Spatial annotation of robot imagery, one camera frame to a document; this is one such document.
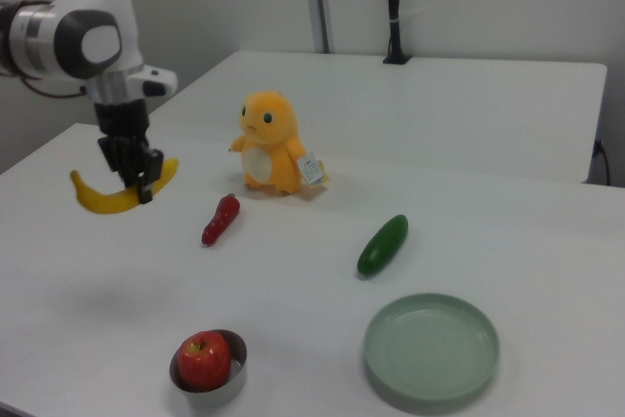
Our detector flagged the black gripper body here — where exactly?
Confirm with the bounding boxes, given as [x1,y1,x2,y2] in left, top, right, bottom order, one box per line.
[94,99,151,149]

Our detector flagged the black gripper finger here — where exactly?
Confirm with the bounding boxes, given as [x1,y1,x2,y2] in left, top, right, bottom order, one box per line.
[136,146,165,206]
[97,136,143,188]

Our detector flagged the yellow banana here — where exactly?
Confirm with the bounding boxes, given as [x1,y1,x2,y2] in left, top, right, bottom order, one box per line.
[69,157,180,216]

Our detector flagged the pale green plastic plate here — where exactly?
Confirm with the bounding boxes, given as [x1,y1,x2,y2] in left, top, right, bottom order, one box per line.
[363,293,501,413]

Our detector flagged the red chili pepper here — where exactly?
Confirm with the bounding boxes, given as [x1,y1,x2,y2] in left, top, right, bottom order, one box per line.
[200,192,241,247]

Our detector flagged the orange plush dinosaur toy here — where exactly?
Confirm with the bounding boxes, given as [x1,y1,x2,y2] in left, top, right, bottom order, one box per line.
[228,90,331,195]

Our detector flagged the red apple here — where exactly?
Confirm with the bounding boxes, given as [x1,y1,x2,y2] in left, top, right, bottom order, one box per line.
[176,330,232,388]

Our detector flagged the round metal bowl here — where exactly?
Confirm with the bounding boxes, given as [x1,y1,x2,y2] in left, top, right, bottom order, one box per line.
[169,328,248,406]

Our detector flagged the green cucumber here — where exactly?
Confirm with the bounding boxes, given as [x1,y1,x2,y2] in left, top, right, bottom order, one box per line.
[355,214,409,276]

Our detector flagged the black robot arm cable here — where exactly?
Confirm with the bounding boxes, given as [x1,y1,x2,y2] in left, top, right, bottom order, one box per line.
[0,69,90,99]

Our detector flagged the black wall cable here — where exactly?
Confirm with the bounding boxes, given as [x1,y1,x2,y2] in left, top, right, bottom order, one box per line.
[592,138,612,186]

